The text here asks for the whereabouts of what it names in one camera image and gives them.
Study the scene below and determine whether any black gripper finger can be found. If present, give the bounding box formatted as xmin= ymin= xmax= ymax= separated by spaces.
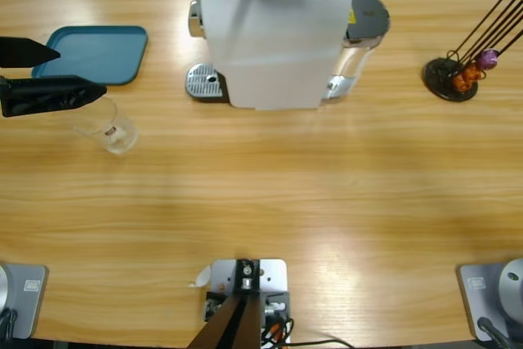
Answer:
xmin=0 ymin=74 xmax=108 ymax=118
xmin=0 ymin=36 xmax=61 ymax=69

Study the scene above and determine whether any clear drinking glass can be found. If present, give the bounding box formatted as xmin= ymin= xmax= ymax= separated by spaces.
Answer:
xmin=71 ymin=96 xmax=140 ymax=157

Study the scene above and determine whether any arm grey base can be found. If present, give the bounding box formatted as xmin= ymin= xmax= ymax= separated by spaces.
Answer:
xmin=0 ymin=263 xmax=49 ymax=340
xmin=456 ymin=257 xmax=523 ymax=342

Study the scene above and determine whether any white capsule coffee machine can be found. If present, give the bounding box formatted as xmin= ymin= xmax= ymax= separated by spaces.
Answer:
xmin=187 ymin=0 xmax=353 ymax=112

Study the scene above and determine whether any orange coffee capsule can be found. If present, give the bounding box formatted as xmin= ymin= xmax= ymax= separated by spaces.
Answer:
xmin=463 ymin=61 xmax=485 ymax=80
xmin=452 ymin=74 xmax=478 ymax=93

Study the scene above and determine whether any purple coffee capsule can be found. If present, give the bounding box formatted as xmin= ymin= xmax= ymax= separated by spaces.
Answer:
xmin=481 ymin=49 xmax=499 ymax=70

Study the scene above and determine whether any teal plastic tray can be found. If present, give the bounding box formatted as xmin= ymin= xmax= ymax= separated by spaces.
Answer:
xmin=31 ymin=25 xmax=149 ymax=87

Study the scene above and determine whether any clear water tank black lid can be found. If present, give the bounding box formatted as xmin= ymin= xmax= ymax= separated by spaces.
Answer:
xmin=322 ymin=0 xmax=391 ymax=101

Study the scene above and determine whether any metal drip tray grille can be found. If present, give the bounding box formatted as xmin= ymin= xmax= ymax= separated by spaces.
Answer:
xmin=186 ymin=62 xmax=230 ymax=104

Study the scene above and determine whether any black capsule holder with rods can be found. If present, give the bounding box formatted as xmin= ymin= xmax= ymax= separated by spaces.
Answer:
xmin=422 ymin=0 xmax=523 ymax=103

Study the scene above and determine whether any white paper tag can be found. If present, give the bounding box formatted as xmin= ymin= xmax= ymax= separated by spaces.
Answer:
xmin=187 ymin=265 xmax=212 ymax=289

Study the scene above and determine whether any base black cable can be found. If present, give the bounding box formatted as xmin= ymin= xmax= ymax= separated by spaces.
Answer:
xmin=476 ymin=315 xmax=514 ymax=349
xmin=0 ymin=307 xmax=20 ymax=340

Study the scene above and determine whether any white mount block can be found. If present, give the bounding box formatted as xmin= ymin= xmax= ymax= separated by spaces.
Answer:
xmin=210 ymin=258 xmax=287 ymax=297

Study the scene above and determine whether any dark camera post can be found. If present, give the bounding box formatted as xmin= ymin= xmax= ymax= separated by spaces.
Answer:
xmin=190 ymin=258 xmax=262 ymax=349

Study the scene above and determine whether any black mount bracket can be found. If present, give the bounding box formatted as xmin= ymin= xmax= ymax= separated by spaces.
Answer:
xmin=203 ymin=290 xmax=292 ymax=324

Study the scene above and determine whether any orange black cable bundle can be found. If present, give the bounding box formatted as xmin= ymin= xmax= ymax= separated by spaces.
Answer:
xmin=261 ymin=315 xmax=295 ymax=346

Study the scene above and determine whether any black power cable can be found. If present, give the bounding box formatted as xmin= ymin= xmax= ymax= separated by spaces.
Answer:
xmin=292 ymin=338 xmax=352 ymax=349

